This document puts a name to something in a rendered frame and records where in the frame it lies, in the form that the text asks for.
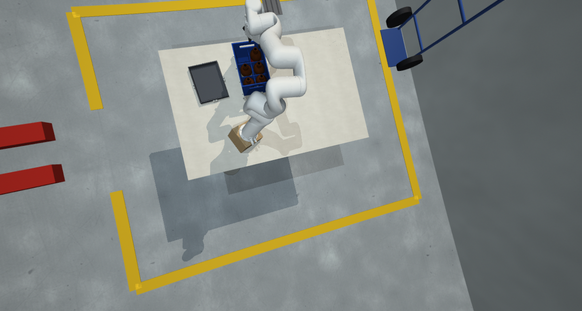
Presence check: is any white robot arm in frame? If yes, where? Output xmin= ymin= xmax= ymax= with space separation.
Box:
xmin=239 ymin=0 xmax=307 ymax=145

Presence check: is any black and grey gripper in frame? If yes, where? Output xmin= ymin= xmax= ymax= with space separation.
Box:
xmin=243 ymin=21 xmax=261 ymax=49

